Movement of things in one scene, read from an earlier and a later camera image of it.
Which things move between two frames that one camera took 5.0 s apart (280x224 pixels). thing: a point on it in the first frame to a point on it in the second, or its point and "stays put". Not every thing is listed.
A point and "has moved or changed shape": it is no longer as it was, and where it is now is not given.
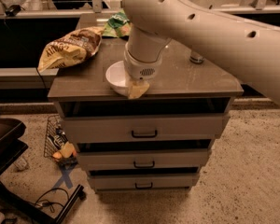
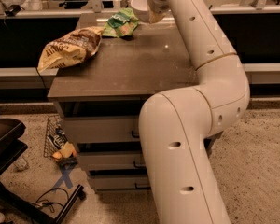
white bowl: (116, 77) has moved or changed shape
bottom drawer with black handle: (141, 182) stays put
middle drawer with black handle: (142, 159) stays put
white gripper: (142, 68) to (155, 4)
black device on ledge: (13, 9) stays put
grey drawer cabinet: (160, 141) stays put
